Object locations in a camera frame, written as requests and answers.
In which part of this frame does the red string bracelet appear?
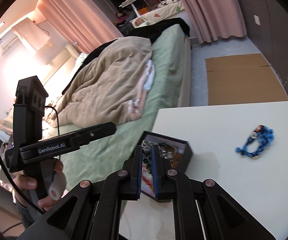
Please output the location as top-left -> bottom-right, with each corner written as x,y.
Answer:
141,168 -> 156,193

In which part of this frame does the brown rudraksha bead bracelet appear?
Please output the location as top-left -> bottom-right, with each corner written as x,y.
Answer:
167,146 -> 183,169

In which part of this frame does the silver black chain necklace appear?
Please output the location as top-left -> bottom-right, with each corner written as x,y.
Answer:
155,142 -> 169,159

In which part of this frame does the black jewelry box white interior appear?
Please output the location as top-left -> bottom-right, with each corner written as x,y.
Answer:
137,131 -> 193,203

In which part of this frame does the person's left hand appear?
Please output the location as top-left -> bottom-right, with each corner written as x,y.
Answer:
13,158 -> 66,213

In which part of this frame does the white square table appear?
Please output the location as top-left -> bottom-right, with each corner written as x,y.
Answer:
118,100 -> 288,240

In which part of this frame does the beige quilt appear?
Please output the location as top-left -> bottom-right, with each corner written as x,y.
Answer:
43,36 -> 152,128

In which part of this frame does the pink white cloth on bed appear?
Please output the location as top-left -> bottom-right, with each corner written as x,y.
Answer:
128,60 -> 155,120

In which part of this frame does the flat brown cardboard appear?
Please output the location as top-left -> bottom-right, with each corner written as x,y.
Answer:
205,54 -> 288,105

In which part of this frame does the pink curtain by bed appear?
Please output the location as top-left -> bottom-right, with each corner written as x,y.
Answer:
36,0 -> 122,53

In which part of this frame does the green sheet bed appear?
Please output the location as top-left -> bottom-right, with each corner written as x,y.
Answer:
43,24 -> 190,190

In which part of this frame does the black garment on bed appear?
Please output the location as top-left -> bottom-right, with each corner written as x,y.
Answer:
62,17 -> 190,95

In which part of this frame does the white folding table background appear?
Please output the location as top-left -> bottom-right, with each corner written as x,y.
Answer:
118,0 -> 155,16

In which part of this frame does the floral bedding in background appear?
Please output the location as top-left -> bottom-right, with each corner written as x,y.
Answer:
130,0 -> 184,28

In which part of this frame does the black cable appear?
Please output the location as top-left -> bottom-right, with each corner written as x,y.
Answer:
0,104 -> 59,215

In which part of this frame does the white wall socket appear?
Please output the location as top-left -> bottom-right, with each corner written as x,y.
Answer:
254,15 -> 261,25

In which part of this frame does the pink curtain by wall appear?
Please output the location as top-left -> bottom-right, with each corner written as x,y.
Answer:
181,0 -> 247,43

